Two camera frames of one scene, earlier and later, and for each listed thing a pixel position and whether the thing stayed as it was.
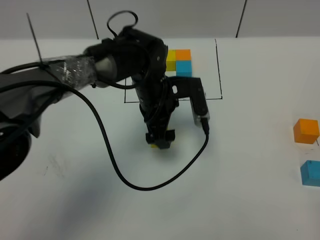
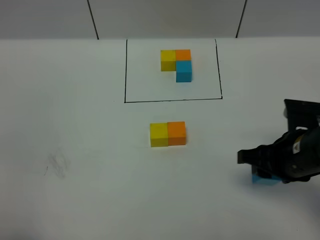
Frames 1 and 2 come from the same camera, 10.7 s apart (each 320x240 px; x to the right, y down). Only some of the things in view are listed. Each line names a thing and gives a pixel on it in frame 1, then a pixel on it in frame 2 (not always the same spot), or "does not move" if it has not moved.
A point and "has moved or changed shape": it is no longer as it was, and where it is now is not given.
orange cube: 306,131 has moved or changed shape
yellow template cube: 170,65 does not move
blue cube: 310,173 has moved or changed shape
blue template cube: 184,68 does not move
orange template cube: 183,54 does not move
